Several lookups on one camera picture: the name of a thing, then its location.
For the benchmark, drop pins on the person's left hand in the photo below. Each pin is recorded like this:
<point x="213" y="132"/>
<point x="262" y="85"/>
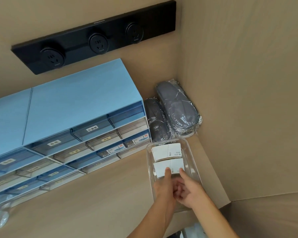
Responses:
<point x="165" y="187"/>

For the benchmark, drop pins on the person's right hand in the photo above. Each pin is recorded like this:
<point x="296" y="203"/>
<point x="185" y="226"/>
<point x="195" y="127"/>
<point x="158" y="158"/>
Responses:
<point x="193" y="193"/>

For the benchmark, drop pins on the white card stack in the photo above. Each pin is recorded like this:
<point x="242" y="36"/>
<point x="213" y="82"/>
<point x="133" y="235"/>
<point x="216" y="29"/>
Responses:
<point x="160" y="169"/>
<point x="164" y="152"/>

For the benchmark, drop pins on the person's right forearm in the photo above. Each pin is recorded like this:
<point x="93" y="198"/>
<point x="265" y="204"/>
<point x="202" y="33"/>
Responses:
<point x="217" y="220"/>

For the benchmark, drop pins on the person's left forearm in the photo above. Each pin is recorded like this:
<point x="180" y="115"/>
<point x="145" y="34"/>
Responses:
<point x="155" y="218"/>

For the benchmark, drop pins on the clear plastic tray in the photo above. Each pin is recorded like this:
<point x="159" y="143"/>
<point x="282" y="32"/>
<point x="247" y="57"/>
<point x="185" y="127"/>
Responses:
<point x="190" y="156"/>

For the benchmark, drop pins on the white grey object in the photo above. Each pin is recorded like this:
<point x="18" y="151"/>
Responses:
<point x="195" y="231"/>

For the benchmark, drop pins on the small wrapped grey slippers pack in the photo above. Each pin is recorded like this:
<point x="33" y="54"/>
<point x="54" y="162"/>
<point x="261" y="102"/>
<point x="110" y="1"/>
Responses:
<point x="155" y="121"/>

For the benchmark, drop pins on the large wrapped grey slippers pack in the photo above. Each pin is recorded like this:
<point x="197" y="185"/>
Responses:
<point x="177" y="109"/>

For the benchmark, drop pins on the set of translucent labelled drawers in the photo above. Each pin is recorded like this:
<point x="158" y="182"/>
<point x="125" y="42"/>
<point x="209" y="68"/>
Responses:
<point x="89" y="143"/>

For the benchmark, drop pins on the wide blue drawer cabinet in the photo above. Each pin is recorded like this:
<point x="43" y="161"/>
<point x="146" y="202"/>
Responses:
<point x="82" y="96"/>

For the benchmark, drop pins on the round black power socket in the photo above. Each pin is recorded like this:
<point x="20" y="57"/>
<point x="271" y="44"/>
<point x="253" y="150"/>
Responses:
<point x="100" y="43"/>
<point x="134" y="32"/>
<point x="52" y="58"/>

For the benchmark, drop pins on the narrow blue drawer cabinet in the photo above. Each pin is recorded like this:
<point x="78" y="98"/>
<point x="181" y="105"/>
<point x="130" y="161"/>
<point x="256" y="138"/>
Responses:
<point x="7" y="121"/>

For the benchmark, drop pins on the black wall socket strip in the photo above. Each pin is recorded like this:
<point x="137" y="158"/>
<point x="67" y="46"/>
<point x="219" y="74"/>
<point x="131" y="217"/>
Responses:
<point x="74" y="44"/>

